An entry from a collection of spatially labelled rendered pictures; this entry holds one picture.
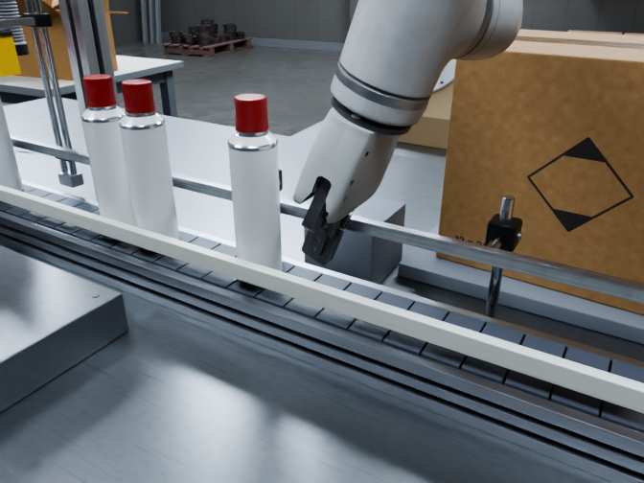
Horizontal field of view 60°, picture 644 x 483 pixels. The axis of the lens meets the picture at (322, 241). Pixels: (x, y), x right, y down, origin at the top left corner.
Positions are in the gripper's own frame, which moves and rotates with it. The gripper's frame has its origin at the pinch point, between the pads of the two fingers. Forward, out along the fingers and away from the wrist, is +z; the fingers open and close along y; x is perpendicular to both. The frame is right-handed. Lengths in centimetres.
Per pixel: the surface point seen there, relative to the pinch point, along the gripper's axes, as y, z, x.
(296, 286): 4.3, 3.2, 0.7
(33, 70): -100, 82, -184
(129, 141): 2.7, 0.9, -25.2
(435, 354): 3.7, 1.1, 15.7
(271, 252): 0.9, 4.3, -4.7
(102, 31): -16, 1, -51
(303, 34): -754, 237, -430
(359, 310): 4.4, 1.2, 7.7
